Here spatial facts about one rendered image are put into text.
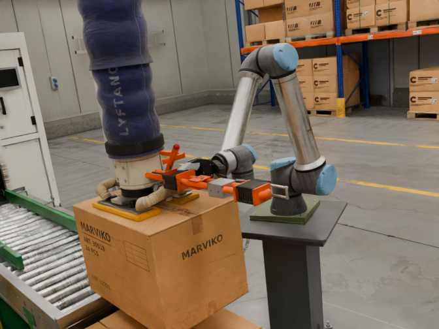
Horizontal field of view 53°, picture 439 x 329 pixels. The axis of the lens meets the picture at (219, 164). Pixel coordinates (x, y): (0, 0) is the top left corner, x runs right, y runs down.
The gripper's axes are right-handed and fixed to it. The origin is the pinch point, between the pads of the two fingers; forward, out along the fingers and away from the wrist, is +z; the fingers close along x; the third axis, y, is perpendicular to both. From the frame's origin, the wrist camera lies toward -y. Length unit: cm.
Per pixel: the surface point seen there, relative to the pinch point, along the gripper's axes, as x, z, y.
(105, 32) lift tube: 52, 9, 20
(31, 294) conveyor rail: -60, 34, 87
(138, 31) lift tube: 52, -2, 16
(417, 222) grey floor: -121, -265, 29
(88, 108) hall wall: -63, -436, 932
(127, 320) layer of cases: -65, 12, 37
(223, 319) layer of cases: -65, -13, 4
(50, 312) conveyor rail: -60, 34, 63
